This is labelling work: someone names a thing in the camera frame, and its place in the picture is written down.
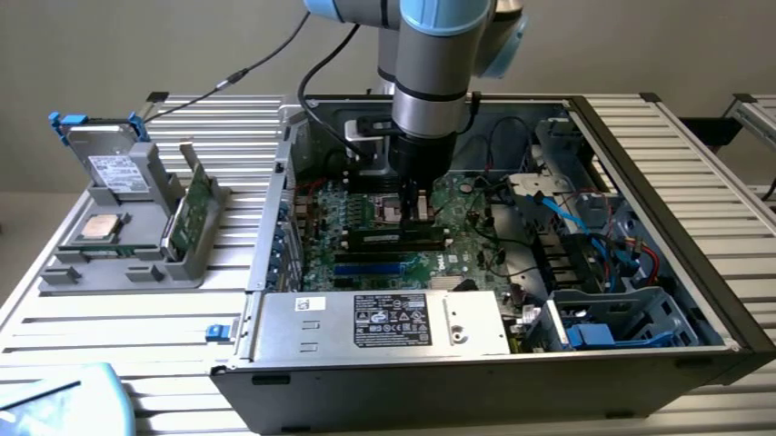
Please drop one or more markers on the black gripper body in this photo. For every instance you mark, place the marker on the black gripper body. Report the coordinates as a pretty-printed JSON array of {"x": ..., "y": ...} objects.
[{"x": 425, "y": 156}]

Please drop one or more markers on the green RAM stick black label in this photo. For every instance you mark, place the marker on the green RAM stick black label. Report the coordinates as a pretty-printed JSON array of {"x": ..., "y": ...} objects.
[{"x": 388, "y": 237}]

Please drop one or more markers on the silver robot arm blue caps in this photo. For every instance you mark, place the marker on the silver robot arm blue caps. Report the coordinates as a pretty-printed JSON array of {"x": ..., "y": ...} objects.
[{"x": 425, "y": 68}]

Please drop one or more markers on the CPU socket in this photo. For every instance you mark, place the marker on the CPU socket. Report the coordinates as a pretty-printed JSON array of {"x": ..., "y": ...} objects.
[{"x": 388, "y": 209}]

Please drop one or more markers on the green motherboard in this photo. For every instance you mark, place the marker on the green motherboard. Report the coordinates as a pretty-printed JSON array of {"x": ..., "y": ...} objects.
[{"x": 364, "y": 204}]

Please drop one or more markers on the black expansion slot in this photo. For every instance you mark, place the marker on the black expansion slot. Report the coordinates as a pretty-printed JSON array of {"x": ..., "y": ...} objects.
[{"x": 371, "y": 257}]

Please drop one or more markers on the blue expansion slot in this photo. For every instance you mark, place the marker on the blue expansion slot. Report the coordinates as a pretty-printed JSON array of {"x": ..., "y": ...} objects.
[{"x": 371, "y": 269}]

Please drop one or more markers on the silver chipset heatsink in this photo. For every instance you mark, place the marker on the silver chipset heatsink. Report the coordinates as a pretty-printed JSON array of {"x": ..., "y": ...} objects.
[{"x": 447, "y": 284}]

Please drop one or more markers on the silver power supply unit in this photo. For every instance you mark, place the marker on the silver power supply unit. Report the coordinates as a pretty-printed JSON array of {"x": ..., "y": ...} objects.
[{"x": 340, "y": 324}]

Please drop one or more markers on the green graphics card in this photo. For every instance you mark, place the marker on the green graphics card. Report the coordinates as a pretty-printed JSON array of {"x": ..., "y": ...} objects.
[{"x": 192, "y": 213}]

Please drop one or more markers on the metal disk bay cage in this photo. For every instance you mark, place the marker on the metal disk bay cage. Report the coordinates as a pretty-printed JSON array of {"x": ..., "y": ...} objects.
[{"x": 631, "y": 313}]

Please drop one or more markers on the black open PC case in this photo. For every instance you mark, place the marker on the black open PC case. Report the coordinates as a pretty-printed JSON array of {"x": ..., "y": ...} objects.
[{"x": 461, "y": 395}]

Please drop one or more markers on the blue case latch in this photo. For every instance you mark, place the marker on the blue case latch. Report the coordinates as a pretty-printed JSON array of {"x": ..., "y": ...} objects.
[{"x": 218, "y": 331}]

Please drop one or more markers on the grey parts rack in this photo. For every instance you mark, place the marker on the grey parts rack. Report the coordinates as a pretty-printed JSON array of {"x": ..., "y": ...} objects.
[{"x": 146, "y": 272}]

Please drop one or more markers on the hard disk with blue brackets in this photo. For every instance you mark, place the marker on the hard disk with blue brackets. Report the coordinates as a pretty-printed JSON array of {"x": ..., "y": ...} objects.
[{"x": 113, "y": 159}]

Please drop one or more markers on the silver CPU chip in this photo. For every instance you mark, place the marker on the silver CPU chip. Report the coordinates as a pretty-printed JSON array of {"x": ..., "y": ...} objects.
[{"x": 102, "y": 225}]

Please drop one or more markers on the blue cloth-like object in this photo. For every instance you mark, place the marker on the blue cloth-like object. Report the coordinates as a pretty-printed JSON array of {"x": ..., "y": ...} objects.
[{"x": 61, "y": 404}]

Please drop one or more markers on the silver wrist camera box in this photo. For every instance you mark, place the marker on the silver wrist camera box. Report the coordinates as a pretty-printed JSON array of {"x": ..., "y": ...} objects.
[{"x": 367, "y": 145}]

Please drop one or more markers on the silver drive bracket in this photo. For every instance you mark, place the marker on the silver drive bracket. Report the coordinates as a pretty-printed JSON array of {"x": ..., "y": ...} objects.
[{"x": 546, "y": 191}]

